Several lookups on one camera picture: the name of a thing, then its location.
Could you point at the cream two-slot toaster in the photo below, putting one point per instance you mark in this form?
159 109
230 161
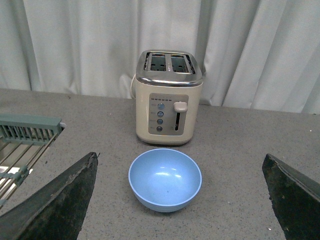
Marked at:
168 86

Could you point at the green dish rack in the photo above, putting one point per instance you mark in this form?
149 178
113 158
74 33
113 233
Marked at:
23 141

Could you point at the white curtain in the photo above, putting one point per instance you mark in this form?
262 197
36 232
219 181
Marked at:
254 54

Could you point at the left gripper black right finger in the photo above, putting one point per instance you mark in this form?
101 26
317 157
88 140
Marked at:
295 199

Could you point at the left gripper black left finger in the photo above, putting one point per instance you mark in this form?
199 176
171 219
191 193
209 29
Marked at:
57 210

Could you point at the blue bowl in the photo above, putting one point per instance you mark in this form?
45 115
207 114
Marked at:
164 180

